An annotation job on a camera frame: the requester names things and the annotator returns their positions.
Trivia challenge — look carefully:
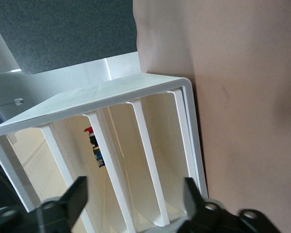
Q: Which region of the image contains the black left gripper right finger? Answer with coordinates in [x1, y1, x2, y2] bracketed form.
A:
[177, 177, 284, 233]

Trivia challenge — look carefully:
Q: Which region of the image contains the brown table cover sheet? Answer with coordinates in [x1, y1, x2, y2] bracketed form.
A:
[132, 0, 291, 233]

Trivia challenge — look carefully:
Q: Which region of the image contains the red push button switch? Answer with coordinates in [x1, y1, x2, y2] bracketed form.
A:
[83, 126, 107, 169]

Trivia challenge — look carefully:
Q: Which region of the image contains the white drawer cabinet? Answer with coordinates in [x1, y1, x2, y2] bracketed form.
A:
[0, 72, 209, 233]

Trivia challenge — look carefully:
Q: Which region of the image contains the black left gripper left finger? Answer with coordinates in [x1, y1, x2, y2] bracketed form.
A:
[0, 176, 88, 233]

